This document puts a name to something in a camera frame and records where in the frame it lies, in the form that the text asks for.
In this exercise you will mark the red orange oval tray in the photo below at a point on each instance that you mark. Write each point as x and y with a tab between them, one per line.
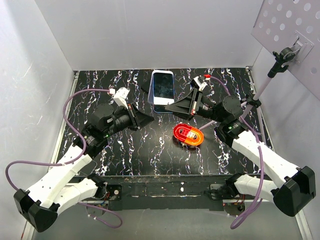
187	135

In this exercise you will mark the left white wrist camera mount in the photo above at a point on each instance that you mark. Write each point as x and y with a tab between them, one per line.
120	96

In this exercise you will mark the perforated lilac panel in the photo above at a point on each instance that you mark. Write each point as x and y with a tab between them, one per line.
293	24

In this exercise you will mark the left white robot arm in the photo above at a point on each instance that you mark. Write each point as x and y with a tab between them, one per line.
43	202

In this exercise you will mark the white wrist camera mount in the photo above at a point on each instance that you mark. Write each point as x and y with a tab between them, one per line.
120	96
200	82

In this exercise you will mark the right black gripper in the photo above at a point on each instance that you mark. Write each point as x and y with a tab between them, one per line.
189	104

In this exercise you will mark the lilac phone case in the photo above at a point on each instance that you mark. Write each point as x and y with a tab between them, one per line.
157	108

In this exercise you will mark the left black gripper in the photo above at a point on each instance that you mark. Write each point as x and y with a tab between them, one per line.
139	119

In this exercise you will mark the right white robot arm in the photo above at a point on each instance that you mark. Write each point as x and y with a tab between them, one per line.
283	183

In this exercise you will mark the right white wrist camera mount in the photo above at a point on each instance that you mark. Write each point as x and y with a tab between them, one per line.
200	82

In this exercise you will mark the smartphone with black screen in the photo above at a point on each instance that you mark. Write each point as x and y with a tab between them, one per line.
163	86

